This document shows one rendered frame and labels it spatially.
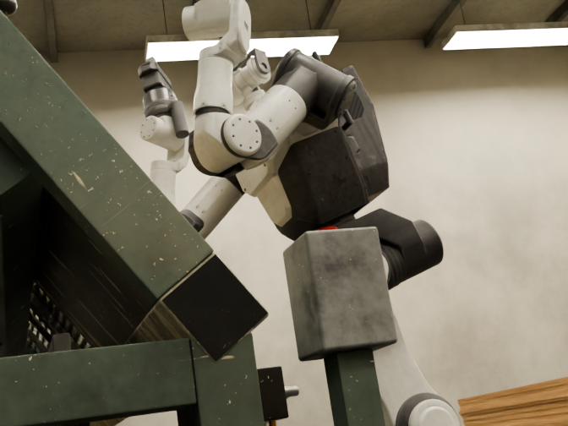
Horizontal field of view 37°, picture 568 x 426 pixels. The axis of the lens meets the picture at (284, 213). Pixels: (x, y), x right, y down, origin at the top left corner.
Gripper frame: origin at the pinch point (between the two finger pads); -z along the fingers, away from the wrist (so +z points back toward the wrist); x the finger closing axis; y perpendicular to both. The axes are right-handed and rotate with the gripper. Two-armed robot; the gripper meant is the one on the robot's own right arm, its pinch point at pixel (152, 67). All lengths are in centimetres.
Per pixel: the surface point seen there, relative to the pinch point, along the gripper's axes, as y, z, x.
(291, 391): -21, 105, 25
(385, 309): -44, 106, 48
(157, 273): -17, 97, 68
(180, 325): -18, 105, 65
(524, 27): -188, -292, -453
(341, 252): -41, 97, 53
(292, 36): -3, -299, -357
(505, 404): -58, 10, -442
